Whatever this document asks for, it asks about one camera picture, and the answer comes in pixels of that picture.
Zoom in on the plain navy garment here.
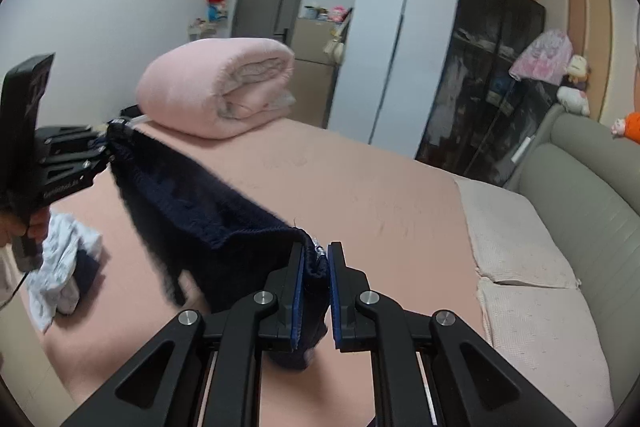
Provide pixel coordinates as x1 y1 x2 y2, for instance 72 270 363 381
75 252 106 303

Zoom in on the pink hanging dress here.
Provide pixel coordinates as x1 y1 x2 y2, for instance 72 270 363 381
509 28 573 85

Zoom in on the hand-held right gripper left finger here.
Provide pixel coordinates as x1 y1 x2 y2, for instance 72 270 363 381
62 241 307 427

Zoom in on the cream hanging bag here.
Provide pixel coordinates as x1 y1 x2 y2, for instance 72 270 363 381
324 22 349 61

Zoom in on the rolled pink blanket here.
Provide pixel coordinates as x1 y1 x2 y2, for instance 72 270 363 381
136 38 296 140

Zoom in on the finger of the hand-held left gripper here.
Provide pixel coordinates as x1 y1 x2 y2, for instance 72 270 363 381
94 118 132 168

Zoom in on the beige plush doll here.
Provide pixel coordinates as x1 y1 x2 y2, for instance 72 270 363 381
565 54 591 84

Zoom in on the grey padded headboard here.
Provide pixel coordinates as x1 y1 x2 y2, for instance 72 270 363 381
502 104 640 427

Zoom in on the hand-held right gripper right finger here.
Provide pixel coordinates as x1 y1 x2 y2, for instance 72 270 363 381
327 241 576 427

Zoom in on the white wardrobe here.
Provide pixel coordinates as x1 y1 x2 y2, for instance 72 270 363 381
327 0 463 160

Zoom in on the orange plush toy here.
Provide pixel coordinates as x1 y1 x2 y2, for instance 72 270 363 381
611 112 640 140

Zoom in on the white plush toy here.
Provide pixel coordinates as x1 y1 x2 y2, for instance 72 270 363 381
556 86 591 116

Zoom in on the dark glass wardrobe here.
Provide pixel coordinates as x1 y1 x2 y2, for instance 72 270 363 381
415 0 546 185

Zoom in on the navy skirt white lace trim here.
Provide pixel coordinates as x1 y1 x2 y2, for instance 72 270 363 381
107 124 331 370

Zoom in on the light blue printed garment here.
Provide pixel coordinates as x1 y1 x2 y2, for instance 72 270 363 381
27 212 103 334

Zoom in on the beige textured pillow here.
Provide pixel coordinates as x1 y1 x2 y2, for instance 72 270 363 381
477 277 616 427
454 177 581 290

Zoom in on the beige cabinet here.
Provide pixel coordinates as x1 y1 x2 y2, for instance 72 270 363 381
290 16 351 125

